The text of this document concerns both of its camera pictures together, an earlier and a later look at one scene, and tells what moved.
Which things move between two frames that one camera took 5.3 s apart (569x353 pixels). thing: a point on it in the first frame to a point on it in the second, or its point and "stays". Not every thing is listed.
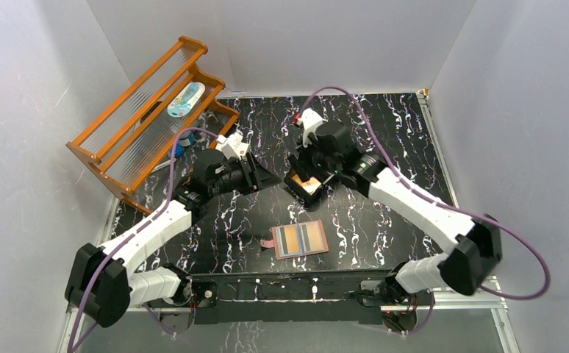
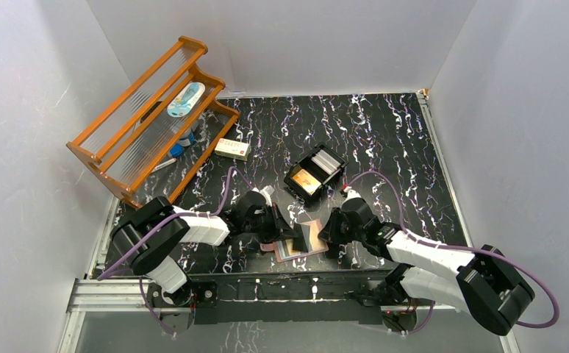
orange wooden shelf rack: x=170 y=115 stays
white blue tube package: x=185 y=101 stays
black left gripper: x=252 y=172 to x=275 y=223
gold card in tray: x=310 y=185 stays
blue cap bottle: x=184 y=140 stays
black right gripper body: x=314 y=162 to x=340 y=232
